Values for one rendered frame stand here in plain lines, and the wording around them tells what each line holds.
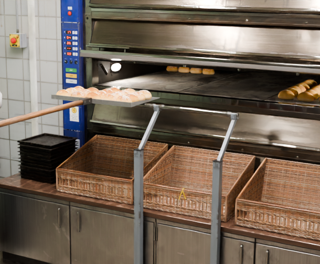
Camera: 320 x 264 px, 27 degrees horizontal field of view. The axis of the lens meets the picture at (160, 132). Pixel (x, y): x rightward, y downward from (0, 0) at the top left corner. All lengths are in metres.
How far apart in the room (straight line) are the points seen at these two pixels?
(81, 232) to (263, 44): 1.58
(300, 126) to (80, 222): 1.44
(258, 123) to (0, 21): 2.05
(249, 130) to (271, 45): 0.53
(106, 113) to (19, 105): 0.76
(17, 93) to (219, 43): 1.64
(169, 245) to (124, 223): 0.31
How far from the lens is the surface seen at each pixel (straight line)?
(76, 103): 3.72
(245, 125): 4.01
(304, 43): 3.83
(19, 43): 4.73
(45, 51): 4.69
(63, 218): 4.16
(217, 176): 3.47
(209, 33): 4.04
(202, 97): 4.09
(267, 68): 3.75
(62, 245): 4.24
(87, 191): 4.06
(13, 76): 4.89
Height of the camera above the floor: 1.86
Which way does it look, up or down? 13 degrees down
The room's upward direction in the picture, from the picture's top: 1 degrees clockwise
